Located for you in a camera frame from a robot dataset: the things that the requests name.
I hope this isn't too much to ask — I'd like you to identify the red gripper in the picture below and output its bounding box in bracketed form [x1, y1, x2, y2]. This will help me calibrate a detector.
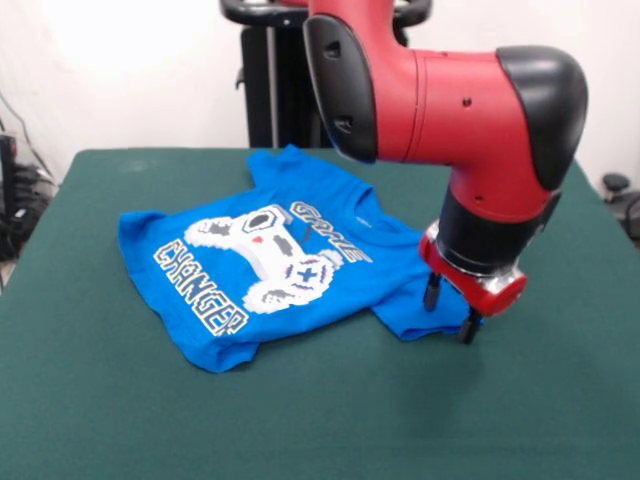
[418, 219, 529, 346]

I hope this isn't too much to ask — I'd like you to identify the blue printed shirt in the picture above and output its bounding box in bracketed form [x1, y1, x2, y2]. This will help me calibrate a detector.
[117, 143, 485, 375]

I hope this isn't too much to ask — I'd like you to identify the dark green table cloth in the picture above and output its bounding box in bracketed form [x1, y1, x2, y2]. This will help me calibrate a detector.
[0, 146, 640, 480]

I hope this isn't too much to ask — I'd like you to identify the black office chair base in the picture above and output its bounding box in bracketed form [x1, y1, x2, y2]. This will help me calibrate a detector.
[601, 172, 640, 251]

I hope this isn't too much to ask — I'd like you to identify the black box device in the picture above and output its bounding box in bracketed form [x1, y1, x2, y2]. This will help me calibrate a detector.
[0, 133, 19, 217]

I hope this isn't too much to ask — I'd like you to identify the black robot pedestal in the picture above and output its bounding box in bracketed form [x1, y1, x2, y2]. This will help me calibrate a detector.
[219, 0, 431, 149]

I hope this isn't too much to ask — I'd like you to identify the black cable tangle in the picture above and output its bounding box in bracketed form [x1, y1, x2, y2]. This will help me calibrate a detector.
[0, 92, 59, 262]

